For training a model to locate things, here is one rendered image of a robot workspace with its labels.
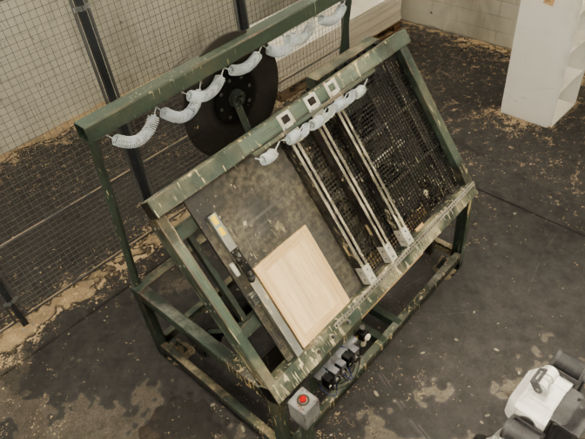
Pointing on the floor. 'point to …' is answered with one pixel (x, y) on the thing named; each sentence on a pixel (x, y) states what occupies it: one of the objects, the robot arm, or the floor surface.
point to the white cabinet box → (546, 61)
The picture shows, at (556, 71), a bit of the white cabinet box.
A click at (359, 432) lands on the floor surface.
